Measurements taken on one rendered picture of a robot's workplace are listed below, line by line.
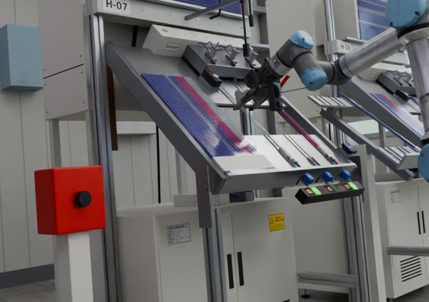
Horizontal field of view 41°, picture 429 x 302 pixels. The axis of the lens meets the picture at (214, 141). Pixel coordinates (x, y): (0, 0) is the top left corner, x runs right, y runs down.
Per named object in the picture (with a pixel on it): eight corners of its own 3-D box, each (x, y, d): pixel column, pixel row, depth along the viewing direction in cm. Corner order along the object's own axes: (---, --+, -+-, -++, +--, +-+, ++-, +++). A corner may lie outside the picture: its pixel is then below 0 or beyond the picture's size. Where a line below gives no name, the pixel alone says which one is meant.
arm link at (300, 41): (306, 45, 178) (293, 25, 181) (283, 68, 184) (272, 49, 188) (320, 48, 183) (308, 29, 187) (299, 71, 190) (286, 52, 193)
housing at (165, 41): (238, 76, 244) (253, 48, 238) (147, 68, 210) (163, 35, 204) (227, 66, 249) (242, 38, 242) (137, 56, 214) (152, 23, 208)
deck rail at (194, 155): (218, 194, 161) (227, 178, 158) (212, 195, 160) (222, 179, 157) (105, 55, 200) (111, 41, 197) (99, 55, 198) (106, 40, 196)
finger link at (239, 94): (227, 99, 202) (248, 84, 199) (235, 112, 200) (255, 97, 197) (223, 97, 199) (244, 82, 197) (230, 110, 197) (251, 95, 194)
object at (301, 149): (346, 172, 207) (352, 165, 206) (219, 184, 161) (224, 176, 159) (313, 139, 217) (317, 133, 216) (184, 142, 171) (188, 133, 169)
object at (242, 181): (345, 179, 208) (356, 165, 204) (218, 195, 161) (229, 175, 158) (343, 177, 208) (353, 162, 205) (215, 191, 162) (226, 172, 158)
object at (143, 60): (281, 115, 228) (287, 105, 226) (151, 112, 182) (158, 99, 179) (233, 69, 246) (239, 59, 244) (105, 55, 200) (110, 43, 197)
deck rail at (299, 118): (348, 179, 209) (357, 166, 206) (345, 179, 208) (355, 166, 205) (237, 69, 248) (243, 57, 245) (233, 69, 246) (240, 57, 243)
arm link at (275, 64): (297, 69, 190) (281, 67, 184) (288, 78, 193) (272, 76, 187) (286, 52, 193) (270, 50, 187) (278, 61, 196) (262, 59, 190)
